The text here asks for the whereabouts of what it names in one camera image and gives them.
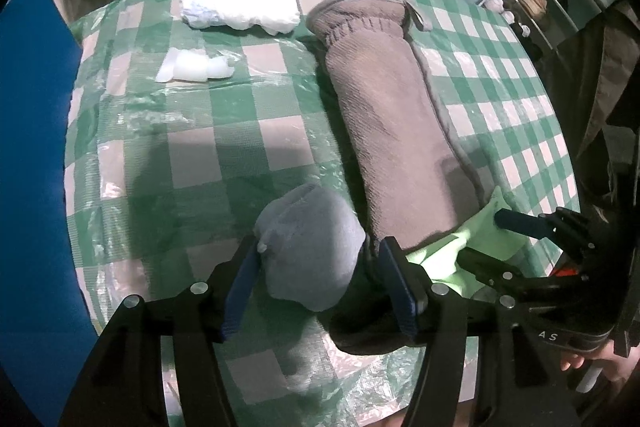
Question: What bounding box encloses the light green cloth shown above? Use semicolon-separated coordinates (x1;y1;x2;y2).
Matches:
407;186;526;298

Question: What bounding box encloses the grey-brown knit sleeve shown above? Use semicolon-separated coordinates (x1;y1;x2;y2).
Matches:
306;0;491;251

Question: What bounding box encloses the grey sock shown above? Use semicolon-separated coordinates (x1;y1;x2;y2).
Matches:
254;183;366;312

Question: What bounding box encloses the white cloth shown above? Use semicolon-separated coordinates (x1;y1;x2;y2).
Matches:
179;0;300;36

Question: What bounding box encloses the person's right hand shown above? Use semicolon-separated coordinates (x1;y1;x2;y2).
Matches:
560;340;639;383

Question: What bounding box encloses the blue cardboard box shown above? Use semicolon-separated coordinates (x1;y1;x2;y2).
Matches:
1;0;96;426

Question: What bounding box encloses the green checkered tablecloth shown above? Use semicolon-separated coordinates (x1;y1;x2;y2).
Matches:
65;0;579;426

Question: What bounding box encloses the small white tissue piece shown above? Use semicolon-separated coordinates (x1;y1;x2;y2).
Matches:
155;48;235;83

